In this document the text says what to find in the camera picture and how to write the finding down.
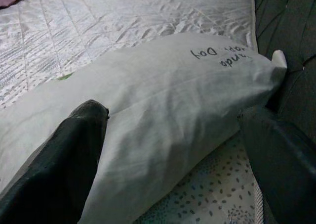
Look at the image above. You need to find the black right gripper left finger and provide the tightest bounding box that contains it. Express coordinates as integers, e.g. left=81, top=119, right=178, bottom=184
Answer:
left=0, top=99, right=111, bottom=224

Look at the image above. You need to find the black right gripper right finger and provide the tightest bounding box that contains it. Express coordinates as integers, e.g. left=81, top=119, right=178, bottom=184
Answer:
left=238, top=107, right=316, bottom=224

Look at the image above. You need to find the white quilted mattress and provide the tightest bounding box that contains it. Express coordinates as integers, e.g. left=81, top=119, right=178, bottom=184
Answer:
left=0, top=0, right=272, bottom=224

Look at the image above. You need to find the white pillow with tree print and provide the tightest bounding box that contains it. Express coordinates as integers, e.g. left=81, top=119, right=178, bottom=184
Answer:
left=0, top=33, right=288, bottom=224

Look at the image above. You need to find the dark tufted headboard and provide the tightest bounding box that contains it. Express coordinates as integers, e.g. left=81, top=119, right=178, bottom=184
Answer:
left=253, top=0, right=316, bottom=145

